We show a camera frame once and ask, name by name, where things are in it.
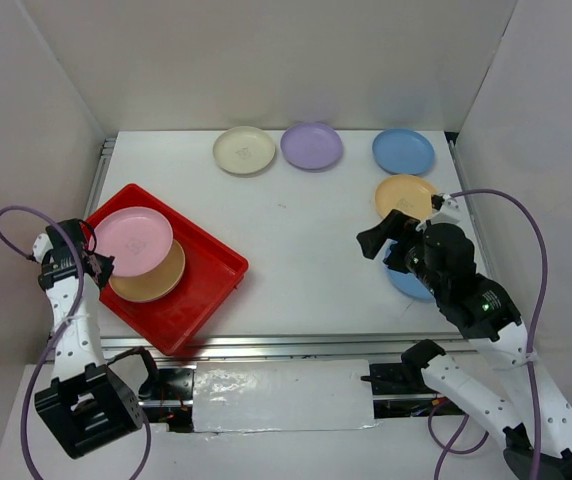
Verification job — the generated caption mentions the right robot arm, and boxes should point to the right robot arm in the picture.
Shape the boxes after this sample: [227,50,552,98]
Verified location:
[357,210,572,479]

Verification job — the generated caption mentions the blue plate in front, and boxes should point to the blue plate in front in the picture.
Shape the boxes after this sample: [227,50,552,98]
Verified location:
[385,266,434,302]

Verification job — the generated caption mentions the blue plate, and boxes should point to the blue plate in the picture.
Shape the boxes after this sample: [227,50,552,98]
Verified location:
[371,128,436,175]
[385,266,434,302]

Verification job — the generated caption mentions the red plastic bin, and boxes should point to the red plastic bin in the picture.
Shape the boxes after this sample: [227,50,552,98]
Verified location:
[87,184,248,353]

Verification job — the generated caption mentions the blue plate at back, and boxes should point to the blue plate at back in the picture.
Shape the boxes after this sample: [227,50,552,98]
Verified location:
[371,128,436,175]

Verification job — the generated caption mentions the pink plate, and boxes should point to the pink plate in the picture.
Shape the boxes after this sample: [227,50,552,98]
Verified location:
[95,207,173,277]

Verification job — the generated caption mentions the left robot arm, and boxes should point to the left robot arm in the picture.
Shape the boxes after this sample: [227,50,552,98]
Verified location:
[33,219,164,459]

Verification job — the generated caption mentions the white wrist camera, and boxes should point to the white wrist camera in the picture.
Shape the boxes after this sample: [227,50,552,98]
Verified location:
[416,193,462,231]
[32,233,54,265]

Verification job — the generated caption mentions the orange plate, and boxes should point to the orange plate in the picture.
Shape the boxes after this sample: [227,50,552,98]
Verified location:
[374,174,438,220]
[109,240,186,303]

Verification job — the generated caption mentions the aluminium front rail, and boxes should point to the aluminium front rail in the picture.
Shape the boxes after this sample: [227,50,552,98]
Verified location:
[101,333,472,362]

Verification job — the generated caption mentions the white foil-edged panel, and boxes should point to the white foil-edged panel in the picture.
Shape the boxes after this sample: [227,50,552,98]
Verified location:
[192,360,376,433]

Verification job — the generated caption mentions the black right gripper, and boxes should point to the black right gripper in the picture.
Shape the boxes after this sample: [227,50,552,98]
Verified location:
[356,206,445,294]

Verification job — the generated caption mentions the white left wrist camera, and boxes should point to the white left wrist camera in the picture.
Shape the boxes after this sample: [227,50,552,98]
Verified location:
[32,233,54,265]

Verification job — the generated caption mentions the purple plate at back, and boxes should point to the purple plate at back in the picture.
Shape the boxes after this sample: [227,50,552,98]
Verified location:
[280,122,344,170]

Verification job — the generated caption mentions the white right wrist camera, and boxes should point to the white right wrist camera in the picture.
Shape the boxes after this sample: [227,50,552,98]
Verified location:
[416,193,462,231]

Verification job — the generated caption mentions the cream plate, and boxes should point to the cream plate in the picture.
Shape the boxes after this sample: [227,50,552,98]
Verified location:
[212,126,277,176]

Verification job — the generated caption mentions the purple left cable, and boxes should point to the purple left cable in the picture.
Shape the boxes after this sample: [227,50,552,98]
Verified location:
[0,204,152,480]

